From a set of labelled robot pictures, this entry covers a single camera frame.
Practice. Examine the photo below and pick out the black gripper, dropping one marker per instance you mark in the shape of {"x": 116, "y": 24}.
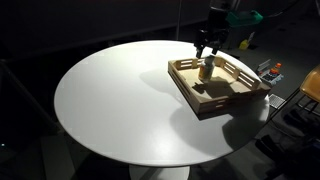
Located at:
{"x": 213, "y": 34}

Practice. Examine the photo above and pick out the black bin green lid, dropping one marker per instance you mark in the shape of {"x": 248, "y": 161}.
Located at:
{"x": 241, "y": 19}

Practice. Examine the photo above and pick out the wooden slatted tray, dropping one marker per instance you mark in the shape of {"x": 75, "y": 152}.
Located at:
{"x": 229, "y": 85}

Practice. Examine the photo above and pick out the orange capped bottle pack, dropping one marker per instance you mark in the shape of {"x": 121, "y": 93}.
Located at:
{"x": 269, "y": 74}

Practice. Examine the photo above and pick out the round white table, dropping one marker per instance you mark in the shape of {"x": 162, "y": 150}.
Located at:
{"x": 121, "y": 103}

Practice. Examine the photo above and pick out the yellow wooden chair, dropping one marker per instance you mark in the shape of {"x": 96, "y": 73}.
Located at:
{"x": 311, "y": 86}

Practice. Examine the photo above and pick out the white round table base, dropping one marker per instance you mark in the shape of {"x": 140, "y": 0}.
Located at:
{"x": 157, "y": 173}

